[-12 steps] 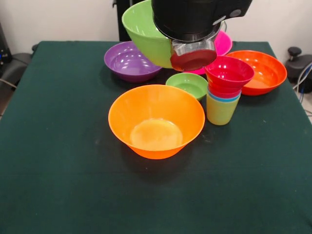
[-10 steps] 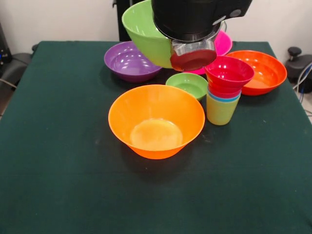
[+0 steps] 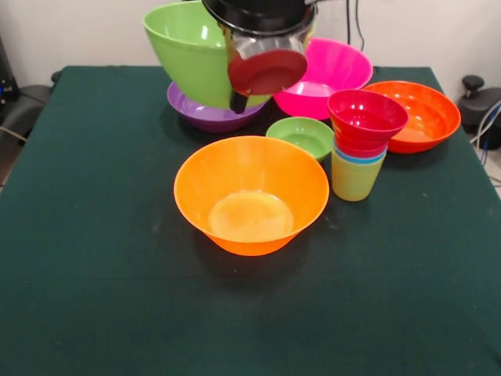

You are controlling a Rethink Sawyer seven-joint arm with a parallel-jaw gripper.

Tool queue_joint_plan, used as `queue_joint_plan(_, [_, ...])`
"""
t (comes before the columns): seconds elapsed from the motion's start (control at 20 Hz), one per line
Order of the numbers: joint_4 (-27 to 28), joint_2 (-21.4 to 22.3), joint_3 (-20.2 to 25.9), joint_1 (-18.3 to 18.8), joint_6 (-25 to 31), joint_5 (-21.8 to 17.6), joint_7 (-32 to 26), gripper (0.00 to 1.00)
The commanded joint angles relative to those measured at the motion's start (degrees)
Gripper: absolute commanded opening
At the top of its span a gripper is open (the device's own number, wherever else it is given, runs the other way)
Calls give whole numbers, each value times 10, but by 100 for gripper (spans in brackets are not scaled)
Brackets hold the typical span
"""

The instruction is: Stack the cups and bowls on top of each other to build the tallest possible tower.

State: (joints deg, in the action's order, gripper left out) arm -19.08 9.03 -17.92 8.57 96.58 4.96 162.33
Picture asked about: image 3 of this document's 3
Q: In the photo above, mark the small green bowl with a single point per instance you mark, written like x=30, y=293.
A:
x=301, y=135

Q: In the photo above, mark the pink bowl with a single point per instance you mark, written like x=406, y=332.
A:
x=336, y=70

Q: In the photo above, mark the red cup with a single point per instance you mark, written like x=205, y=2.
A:
x=356, y=152

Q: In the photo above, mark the small red bowl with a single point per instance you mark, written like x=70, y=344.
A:
x=368, y=113

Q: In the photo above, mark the black electronics box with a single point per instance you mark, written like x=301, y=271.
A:
x=7, y=86

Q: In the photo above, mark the large green bowl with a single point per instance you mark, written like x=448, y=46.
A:
x=188, y=58

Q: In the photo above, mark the yellow cup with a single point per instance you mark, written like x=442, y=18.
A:
x=354, y=184

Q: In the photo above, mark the black table clamp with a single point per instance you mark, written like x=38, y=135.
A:
x=56, y=76

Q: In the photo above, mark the blue cup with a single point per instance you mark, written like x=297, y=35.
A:
x=342, y=158

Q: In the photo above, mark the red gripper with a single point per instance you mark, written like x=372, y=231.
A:
x=266, y=74

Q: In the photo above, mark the purple bowl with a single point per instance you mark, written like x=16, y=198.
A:
x=207, y=117

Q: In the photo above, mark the red-orange bowl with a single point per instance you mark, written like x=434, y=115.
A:
x=430, y=117

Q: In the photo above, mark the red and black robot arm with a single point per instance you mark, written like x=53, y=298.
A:
x=258, y=15

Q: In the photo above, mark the large orange bowl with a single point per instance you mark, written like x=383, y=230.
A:
x=250, y=184

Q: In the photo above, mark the black equipment with knob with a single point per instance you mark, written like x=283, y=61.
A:
x=483, y=107

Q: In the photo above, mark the dark green tablecloth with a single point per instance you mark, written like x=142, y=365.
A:
x=117, y=305

